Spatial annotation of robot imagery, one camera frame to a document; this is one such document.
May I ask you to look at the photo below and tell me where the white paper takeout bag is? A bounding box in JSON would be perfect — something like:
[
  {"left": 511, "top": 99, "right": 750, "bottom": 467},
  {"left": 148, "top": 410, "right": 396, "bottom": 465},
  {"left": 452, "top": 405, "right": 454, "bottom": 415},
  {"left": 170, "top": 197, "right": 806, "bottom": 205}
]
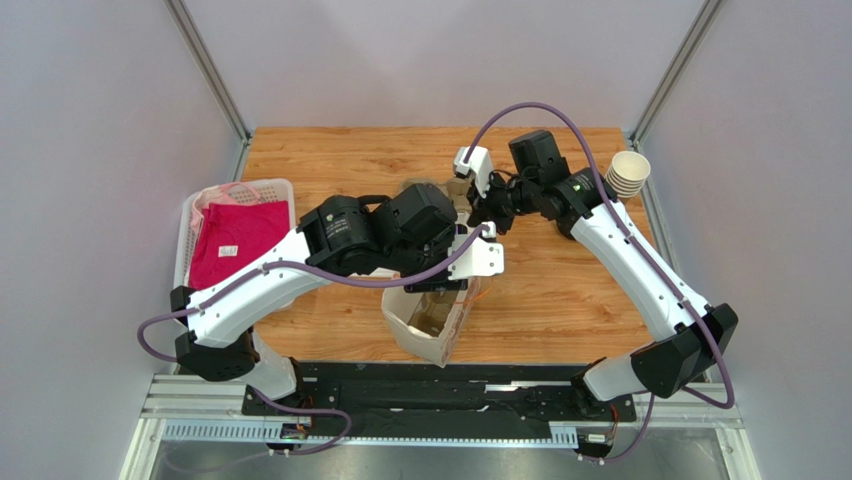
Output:
[{"left": 381, "top": 277, "right": 493, "bottom": 368}]

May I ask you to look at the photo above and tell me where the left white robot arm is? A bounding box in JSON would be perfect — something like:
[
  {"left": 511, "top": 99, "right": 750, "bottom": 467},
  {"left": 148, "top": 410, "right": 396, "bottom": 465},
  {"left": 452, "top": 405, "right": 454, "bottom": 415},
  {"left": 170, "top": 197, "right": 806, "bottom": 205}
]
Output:
[{"left": 175, "top": 184, "right": 479, "bottom": 399}]

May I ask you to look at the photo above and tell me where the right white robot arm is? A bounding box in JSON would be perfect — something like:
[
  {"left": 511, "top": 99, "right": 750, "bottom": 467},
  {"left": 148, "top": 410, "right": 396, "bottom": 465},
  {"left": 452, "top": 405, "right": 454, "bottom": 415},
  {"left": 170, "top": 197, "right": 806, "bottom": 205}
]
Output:
[{"left": 454, "top": 130, "right": 738, "bottom": 407}]

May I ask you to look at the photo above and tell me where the stack of paper cups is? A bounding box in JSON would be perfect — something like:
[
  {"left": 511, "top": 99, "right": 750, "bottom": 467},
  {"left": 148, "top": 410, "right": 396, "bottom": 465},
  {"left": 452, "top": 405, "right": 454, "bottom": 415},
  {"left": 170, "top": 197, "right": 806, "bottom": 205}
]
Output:
[{"left": 604, "top": 151, "right": 651, "bottom": 199}]

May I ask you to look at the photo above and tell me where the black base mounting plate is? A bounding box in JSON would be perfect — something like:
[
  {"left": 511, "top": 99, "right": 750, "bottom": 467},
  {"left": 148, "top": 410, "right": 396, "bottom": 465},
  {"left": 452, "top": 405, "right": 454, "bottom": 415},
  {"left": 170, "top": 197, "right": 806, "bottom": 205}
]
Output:
[{"left": 281, "top": 362, "right": 640, "bottom": 440}]

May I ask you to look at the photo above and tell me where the white plastic basket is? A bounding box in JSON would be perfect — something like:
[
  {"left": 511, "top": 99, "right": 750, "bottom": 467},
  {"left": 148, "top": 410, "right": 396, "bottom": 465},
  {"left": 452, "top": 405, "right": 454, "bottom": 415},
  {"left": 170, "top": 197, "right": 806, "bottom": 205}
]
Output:
[{"left": 173, "top": 178, "right": 296, "bottom": 287}]

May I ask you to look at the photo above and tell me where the pink folded cloth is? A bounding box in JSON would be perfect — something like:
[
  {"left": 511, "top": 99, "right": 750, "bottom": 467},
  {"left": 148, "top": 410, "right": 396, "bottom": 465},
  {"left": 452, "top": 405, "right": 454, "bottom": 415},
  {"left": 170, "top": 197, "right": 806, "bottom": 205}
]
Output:
[{"left": 188, "top": 200, "right": 291, "bottom": 290}]

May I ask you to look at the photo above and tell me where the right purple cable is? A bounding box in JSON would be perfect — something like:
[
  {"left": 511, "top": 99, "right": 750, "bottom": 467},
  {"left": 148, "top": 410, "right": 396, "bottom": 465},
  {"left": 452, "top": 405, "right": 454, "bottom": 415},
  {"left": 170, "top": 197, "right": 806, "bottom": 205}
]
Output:
[{"left": 463, "top": 101, "right": 737, "bottom": 465}]

